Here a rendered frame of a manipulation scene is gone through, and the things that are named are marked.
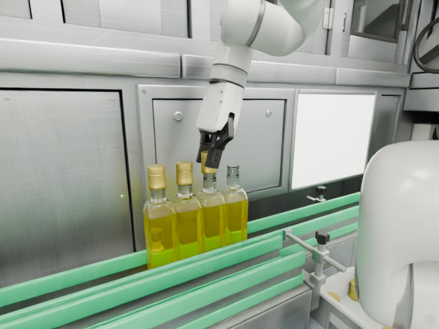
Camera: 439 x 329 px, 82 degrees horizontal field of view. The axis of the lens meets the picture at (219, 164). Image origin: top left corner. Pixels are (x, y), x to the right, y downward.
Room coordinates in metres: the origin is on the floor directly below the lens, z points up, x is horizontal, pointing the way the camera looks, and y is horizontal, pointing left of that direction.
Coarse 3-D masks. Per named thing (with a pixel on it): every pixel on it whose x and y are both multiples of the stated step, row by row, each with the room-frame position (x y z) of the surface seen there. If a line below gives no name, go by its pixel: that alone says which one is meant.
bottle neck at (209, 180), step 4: (204, 176) 0.52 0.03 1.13; (208, 176) 0.52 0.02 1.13; (212, 176) 0.52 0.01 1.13; (204, 180) 0.52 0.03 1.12; (208, 180) 0.52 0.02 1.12; (212, 180) 0.52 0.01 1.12; (216, 180) 0.53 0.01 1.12; (204, 184) 0.52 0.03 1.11; (208, 184) 0.52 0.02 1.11; (212, 184) 0.52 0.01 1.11; (204, 188) 0.52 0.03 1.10; (208, 188) 0.52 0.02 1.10; (212, 188) 0.52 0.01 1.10
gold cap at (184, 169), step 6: (180, 162) 0.51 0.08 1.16; (186, 162) 0.51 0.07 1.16; (180, 168) 0.49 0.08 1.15; (186, 168) 0.49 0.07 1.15; (192, 168) 0.50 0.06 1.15; (180, 174) 0.49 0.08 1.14; (186, 174) 0.49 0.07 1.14; (192, 174) 0.50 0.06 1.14; (180, 180) 0.49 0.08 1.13; (186, 180) 0.49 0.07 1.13; (192, 180) 0.50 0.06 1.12
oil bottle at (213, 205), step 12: (204, 192) 0.52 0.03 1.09; (216, 192) 0.52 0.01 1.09; (204, 204) 0.50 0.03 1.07; (216, 204) 0.51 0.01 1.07; (204, 216) 0.50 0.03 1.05; (216, 216) 0.51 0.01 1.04; (204, 228) 0.50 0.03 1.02; (216, 228) 0.51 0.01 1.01; (204, 240) 0.50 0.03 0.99; (216, 240) 0.51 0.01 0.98; (204, 252) 0.50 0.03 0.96
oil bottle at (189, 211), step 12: (180, 204) 0.48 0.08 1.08; (192, 204) 0.48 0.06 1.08; (180, 216) 0.47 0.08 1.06; (192, 216) 0.48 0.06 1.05; (180, 228) 0.47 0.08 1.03; (192, 228) 0.48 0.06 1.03; (180, 240) 0.47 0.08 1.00; (192, 240) 0.48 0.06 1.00; (180, 252) 0.47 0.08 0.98; (192, 252) 0.48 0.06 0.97
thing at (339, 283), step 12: (336, 276) 0.57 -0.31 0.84; (348, 276) 0.59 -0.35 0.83; (324, 288) 0.54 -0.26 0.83; (336, 288) 0.56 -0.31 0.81; (348, 288) 0.59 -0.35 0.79; (348, 300) 0.57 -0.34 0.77; (348, 312) 0.45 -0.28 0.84; (360, 312) 0.53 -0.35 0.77; (360, 324) 0.43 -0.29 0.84; (372, 324) 0.49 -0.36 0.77
